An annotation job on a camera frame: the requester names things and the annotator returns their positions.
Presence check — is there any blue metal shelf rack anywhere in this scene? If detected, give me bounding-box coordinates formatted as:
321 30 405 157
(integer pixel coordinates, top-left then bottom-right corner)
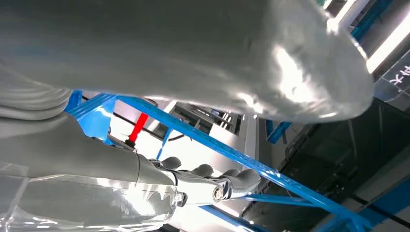
65 89 374 232

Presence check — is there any red barrier belt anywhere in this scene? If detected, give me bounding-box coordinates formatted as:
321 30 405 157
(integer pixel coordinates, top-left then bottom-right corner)
128 113 149 144

